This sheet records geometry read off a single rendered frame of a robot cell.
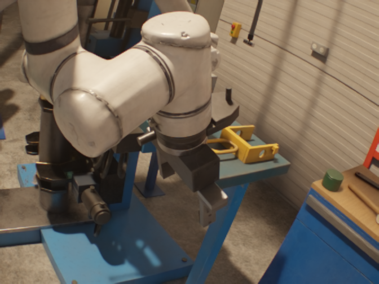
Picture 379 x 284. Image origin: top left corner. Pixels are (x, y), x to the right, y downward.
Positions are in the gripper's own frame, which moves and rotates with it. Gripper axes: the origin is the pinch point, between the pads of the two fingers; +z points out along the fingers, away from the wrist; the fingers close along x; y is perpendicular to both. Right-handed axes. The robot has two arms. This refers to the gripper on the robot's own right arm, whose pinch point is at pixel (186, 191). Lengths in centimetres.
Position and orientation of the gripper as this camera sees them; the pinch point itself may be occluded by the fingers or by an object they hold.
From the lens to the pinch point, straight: 70.3
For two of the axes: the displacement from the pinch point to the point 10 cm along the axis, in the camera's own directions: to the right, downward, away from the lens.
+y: -8.4, 4.0, -3.8
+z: 0.2, 7.1, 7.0
